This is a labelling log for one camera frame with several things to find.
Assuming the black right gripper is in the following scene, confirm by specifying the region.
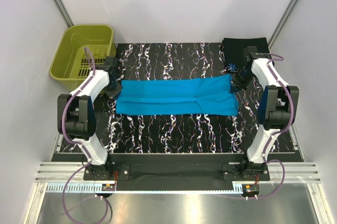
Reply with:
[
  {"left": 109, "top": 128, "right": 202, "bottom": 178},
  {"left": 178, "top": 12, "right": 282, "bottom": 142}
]
[{"left": 229, "top": 67, "right": 254, "bottom": 94}]

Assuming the bright blue t shirt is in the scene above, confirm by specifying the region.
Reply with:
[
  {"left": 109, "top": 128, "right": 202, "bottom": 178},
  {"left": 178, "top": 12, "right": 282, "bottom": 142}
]
[{"left": 116, "top": 75, "right": 239, "bottom": 116}]

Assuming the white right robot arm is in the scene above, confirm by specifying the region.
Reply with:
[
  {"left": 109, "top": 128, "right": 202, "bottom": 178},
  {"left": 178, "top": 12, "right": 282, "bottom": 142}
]
[{"left": 230, "top": 46, "right": 300, "bottom": 180}]

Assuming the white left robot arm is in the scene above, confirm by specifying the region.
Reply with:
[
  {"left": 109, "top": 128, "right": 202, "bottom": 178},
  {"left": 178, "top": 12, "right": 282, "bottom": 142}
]
[{"left": 57, "top": 56, "right": 122, "bottom": 180}]

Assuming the folded black t shirt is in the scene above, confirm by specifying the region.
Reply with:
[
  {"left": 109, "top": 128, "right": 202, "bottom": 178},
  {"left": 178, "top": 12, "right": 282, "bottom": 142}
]
[{"left": 221, "top": 37, "right": 270, "bottom": 73}]

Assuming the black marbled table mat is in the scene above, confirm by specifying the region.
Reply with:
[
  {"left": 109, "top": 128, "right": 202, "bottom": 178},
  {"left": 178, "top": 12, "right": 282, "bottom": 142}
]
[{"left": 94, "top": 43, "right": 263, "bottom": 154}]

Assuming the olive green plastic basket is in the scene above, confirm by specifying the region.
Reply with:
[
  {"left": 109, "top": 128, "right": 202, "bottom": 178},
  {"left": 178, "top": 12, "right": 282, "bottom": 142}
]
[{"left": 49, "top": 25, "right": 116, "bottom": 91}]

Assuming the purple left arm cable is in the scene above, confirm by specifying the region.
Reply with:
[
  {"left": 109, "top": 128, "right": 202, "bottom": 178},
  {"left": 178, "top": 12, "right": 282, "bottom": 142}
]
[{"left": 60, "top": 46, "right": 114, "bottom": 223}]

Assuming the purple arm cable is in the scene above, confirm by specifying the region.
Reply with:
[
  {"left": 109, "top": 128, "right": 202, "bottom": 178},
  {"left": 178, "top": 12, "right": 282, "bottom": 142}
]
[
  {"left": 60, "top": 46, "right": 114, "bottom": 223},
  {"left": 250, "top": 54, "right": 295, "bottom": 198}
]

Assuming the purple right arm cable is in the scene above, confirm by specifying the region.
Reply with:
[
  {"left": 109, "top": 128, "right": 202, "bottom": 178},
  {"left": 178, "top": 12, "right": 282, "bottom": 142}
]
[{"left": 250, "top": 54, "right": 295, "bottom": 198}]

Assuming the aluminium frame rail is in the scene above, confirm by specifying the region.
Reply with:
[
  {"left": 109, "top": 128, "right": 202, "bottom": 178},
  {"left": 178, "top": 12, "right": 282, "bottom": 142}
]
[{"left": 36, "top": 162, "right": 320, "bottom": 183}]

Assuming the white slotted cable duct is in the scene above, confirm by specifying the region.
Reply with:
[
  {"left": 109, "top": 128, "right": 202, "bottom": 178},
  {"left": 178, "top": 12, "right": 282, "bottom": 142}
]
[{"left": 46, "top": 183, "right": 244, "bottom": 195}]

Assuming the right aluminium corner post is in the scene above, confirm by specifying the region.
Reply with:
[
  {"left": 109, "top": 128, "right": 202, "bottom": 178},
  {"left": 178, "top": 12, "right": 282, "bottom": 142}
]
[{"left": 268, "top": 0, "right": 300, "bottom": 48}]

